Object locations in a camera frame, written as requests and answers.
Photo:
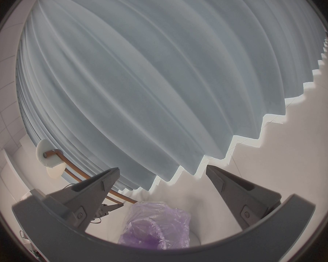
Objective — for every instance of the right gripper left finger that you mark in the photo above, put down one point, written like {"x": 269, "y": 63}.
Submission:
{"x": 90, "y": 195}

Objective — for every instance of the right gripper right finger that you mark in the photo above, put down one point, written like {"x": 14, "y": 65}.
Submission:
{"x": 240, "y": 198}

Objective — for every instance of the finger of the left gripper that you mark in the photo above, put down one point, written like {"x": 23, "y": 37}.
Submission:
{"x": 114, "y": 206}

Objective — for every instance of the purple plastic bag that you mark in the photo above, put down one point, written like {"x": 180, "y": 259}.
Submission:
{"x": 153, "y": 222}

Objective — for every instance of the white trash bin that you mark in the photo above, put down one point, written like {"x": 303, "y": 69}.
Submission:
{"x": 194, "y": 237}

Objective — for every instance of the white cushioned wooden chair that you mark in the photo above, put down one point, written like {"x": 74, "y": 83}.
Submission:
{"x": 45, "y": 149}

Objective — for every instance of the blue-grey curtain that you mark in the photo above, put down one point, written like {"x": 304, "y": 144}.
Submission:
{"x": 153, "y": 78}

